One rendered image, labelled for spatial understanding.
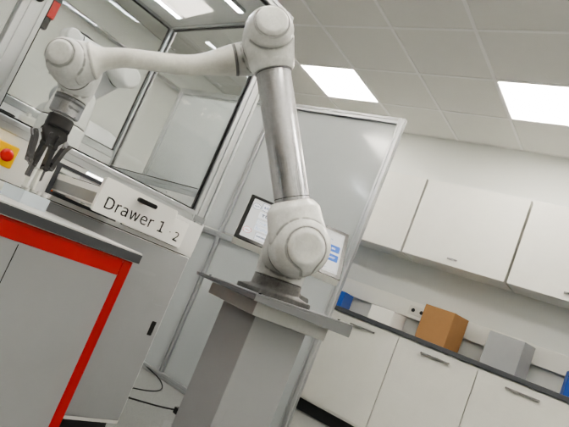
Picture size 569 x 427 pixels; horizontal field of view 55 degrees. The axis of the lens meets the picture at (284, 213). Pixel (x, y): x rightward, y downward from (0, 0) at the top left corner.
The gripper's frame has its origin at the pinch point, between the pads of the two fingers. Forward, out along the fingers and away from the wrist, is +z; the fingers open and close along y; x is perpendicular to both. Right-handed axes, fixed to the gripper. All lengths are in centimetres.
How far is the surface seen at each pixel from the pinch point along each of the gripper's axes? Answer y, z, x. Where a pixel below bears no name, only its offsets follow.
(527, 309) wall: 392, -61, -54
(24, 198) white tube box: -2.1, 6.1, -5.3
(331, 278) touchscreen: 130, -12, -29
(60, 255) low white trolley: -5.0, 15.0, -37.0
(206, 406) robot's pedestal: 46, 41, -55
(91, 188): 16.3, -4.3, -3.9
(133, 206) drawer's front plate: 25.7, -4.3, -14.5
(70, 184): 17.3, -3.5, 9.0
